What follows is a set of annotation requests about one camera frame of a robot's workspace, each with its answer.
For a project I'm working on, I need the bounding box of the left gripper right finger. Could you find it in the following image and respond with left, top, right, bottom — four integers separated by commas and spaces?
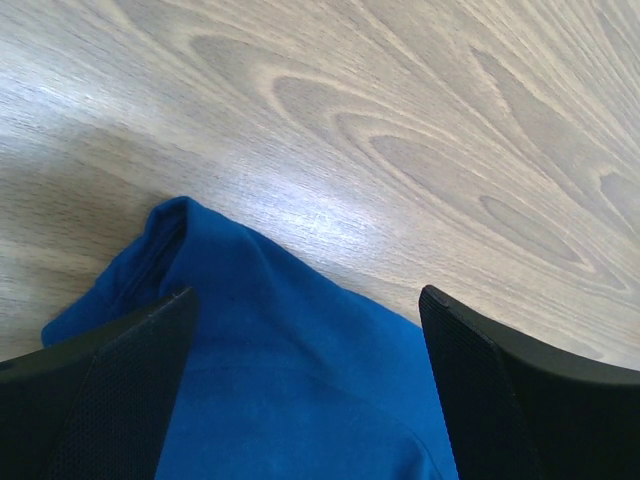
419, 285, 639, 479

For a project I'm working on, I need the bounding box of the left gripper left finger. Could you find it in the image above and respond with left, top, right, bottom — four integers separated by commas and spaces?
1, 289, 199, 479

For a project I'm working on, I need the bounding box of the dark blue t shirt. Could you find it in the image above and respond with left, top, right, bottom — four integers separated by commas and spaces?
41, 197, 457, 479

